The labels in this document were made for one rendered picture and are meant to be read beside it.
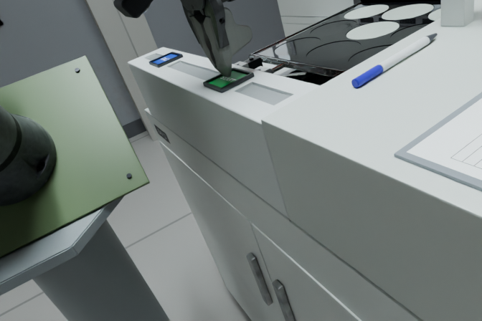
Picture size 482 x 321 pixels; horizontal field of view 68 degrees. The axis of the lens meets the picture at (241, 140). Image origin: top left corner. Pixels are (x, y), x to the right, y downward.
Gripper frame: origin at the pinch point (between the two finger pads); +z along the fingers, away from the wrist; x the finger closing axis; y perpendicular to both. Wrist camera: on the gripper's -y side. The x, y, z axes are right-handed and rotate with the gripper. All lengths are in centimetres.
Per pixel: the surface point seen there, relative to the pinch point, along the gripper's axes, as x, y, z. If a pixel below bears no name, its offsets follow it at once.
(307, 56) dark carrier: 9.5, 22.6, 8.2
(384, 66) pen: -19.5, 9.7, 0.9
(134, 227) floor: 122, -22, 98
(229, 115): -7.6, -4.0, 3.2
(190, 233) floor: 93, -1, 98
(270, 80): -6.4, 3.6, 2.1
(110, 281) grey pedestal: 14.7, -28.9, 32.9
